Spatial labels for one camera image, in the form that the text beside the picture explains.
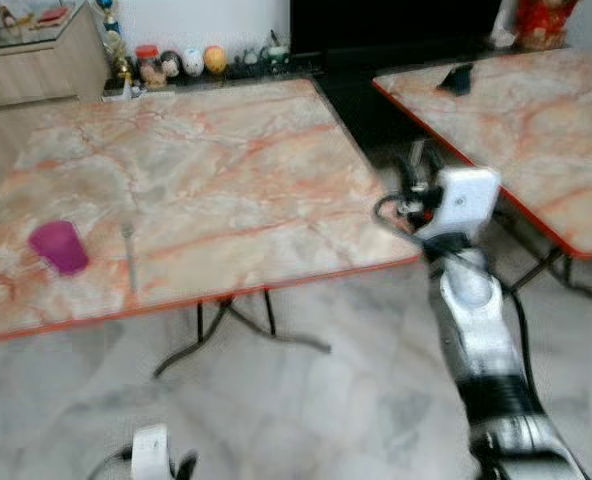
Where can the silver metal fork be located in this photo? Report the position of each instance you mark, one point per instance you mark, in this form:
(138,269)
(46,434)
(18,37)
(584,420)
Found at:
(130,262)

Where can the purple plastic cup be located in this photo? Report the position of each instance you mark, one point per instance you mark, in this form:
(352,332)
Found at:
(59,248)

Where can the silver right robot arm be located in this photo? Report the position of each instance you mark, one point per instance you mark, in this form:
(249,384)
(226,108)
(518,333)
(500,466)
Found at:
(481,340)

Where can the small black object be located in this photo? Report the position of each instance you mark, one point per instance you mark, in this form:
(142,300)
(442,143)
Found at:
(458,79)

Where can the black television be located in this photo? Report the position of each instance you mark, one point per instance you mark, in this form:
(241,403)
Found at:
(396,25)

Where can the black metal table legs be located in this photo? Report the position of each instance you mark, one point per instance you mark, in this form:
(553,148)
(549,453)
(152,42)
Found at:
(566,284)
(273,315)

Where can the green and white cup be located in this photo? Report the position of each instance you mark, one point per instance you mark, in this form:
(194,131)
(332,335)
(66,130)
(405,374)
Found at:
(274,53)

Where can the red figurine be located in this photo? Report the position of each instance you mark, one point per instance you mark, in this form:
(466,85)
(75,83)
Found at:
(542,20)

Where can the grey totoro figure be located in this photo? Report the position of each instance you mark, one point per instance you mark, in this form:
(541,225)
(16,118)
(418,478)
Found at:
(249,58)

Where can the orange round figure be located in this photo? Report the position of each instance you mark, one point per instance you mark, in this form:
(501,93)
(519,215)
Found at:
(215,60)

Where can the white round figure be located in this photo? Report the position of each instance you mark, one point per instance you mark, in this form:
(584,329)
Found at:
(193,62)

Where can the red lid snack jar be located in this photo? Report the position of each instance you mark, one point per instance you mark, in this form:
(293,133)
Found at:
(149,67)

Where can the gold trophy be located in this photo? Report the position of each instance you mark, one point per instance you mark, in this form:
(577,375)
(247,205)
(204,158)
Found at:
(112,48)

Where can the light wooden cabinet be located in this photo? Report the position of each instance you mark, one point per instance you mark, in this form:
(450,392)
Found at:
(26,80)

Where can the red tray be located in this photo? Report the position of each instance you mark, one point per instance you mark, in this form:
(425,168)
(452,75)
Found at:
(46,15)

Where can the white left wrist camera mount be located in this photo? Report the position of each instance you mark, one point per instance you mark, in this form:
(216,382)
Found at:
(151,452)

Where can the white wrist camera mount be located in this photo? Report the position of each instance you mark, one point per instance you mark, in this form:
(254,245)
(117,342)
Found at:
(151,452)
(466,202)

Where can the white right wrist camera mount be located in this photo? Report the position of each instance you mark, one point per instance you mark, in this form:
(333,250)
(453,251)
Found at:
(466,202)

